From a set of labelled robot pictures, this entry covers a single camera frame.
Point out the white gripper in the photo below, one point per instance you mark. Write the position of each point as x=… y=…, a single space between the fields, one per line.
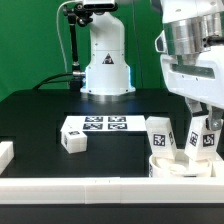
x=202 y=84

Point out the white round stool seat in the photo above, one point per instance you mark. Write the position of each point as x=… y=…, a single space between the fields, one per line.
x=183 y=166

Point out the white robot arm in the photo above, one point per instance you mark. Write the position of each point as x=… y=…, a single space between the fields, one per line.
x=191 y=45

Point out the white sheet with tags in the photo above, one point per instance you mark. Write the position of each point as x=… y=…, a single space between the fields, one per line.
x=105 y=123

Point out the white left fence block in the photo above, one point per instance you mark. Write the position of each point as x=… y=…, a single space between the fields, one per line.
x=6 y=154

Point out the white front fence rail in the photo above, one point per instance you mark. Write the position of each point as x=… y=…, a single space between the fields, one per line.
x=111 y=190

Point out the overhead camera bar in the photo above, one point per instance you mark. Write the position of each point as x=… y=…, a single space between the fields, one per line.
x=99 y=4

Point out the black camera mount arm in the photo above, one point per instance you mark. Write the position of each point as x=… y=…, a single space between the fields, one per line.
x=76 y=16

